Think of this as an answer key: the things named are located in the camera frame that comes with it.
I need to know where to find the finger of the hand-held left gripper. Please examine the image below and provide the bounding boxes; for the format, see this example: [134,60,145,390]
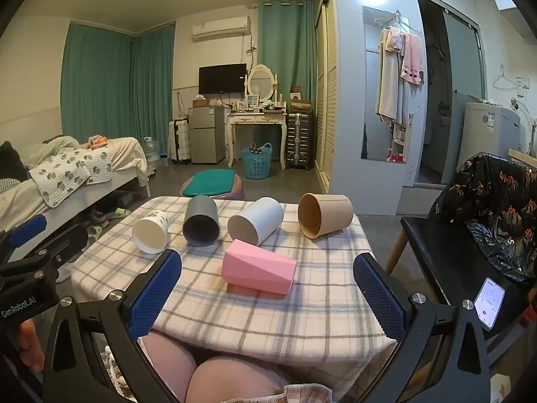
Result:
[0,214,48,253]
[0,223,90,280]

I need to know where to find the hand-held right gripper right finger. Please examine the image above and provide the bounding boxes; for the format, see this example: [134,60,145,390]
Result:
[353,253,491,403]

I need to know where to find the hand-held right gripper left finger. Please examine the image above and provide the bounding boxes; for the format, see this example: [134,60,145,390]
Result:
[42,249,183,403]

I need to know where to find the pink faceted cup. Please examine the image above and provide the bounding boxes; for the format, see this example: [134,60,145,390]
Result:
[222,239,298,295]

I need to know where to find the white leaf print cup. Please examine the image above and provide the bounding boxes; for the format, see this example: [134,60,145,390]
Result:
[132,210,170,255]

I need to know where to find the grey cup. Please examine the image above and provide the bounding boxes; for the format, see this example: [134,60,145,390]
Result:
[182,195,221,247]

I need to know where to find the brown cup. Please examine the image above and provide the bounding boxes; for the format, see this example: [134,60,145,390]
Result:
[297,193,354,239]

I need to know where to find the plain white cup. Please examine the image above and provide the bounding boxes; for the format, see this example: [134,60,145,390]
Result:
[227,196,285,246]

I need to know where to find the person's left hand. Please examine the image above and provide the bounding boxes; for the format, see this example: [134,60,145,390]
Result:
[14,318,46,372]

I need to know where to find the white patterned blanket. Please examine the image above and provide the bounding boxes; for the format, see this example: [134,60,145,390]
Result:
[29,148,114,208]

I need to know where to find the dark pillow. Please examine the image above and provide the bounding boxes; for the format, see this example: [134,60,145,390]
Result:
[0,140,28,182]

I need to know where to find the black chair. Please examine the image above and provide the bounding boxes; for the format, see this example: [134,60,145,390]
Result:
[384,215,537,364]

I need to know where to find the plaid tablecloth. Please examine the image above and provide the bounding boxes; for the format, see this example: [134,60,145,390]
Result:
[71,195,397,387]

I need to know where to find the bed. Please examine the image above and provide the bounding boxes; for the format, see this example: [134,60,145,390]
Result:
[0,135,152,245]

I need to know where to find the person's legs in pink pants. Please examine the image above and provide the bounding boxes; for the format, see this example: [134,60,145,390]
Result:
[138,331,294,403]

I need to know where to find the smartphone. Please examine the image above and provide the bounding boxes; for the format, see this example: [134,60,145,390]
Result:
[473,277,506,331]

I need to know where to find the large water bottle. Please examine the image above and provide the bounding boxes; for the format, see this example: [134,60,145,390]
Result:
[143,136,161,164]

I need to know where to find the green cushion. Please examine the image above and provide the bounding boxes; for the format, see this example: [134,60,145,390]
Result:
[181,170,238,198]

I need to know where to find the striped round pouf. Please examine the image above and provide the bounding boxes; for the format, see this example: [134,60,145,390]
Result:
[180,174,245,202]

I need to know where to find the beige suitcase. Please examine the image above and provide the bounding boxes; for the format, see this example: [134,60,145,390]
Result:
[169,118,191,165]

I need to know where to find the black floral cloth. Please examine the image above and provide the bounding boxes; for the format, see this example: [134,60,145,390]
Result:
[434,152,537,283]

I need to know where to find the wide green curtain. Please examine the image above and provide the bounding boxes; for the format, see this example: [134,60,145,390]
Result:
[61,23,176,143]

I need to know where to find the blue laundry basket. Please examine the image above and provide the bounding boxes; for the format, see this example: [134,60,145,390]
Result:
[241,143,273,179]

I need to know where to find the silver mini fridge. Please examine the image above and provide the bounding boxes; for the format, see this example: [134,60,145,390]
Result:
[188,106,227,164]

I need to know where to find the black suitcase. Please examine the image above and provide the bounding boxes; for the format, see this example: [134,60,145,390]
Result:
[286,112,315,171]

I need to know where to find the white washing machine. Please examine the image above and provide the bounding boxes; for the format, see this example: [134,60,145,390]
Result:
[457,101,521,174]

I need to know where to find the white dressing table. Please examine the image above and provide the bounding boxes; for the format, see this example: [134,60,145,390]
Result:
[227,111,288,169]

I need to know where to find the louvered wardrobe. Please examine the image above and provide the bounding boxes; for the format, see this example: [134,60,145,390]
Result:
[314,0,339,192]

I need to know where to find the beige towel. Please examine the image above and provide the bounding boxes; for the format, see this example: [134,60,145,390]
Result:
[376,29,405,124]

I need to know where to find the black television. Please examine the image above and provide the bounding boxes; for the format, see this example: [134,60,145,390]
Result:
[198,63,247,94]

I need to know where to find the oval vanity mirror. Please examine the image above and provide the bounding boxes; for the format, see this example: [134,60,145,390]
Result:
[245,64,278,103]

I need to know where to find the pink towel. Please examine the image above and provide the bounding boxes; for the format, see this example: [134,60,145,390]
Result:
[400,31,424,87]

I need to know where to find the white air conditioner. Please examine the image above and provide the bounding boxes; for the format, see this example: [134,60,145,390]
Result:
[192,16,251,43]

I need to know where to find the narrow green curtain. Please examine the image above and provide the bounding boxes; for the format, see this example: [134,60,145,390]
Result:
[257,0,317,114]

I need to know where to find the wall mirror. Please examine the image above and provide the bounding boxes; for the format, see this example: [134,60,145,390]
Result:
[361,5,424,164]

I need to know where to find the wire clothes hanger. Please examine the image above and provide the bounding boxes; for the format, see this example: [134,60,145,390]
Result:
[492,65,518,91]

